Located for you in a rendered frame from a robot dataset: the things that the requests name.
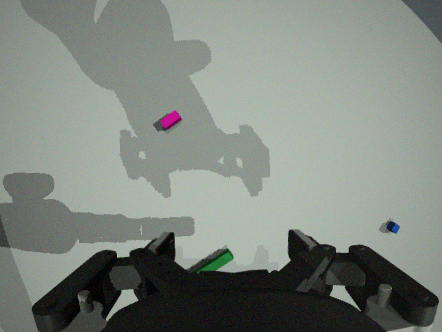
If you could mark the small blue cube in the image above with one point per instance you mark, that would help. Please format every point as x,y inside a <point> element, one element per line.
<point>393,227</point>

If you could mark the magenta rod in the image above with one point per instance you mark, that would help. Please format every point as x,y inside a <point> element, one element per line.
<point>170,120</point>

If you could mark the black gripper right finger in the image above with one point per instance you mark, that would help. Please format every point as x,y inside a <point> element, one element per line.
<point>396,301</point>

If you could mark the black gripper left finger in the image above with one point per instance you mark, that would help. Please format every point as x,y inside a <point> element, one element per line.
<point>76,303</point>

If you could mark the green rod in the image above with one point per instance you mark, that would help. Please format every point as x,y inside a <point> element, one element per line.
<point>216,262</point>

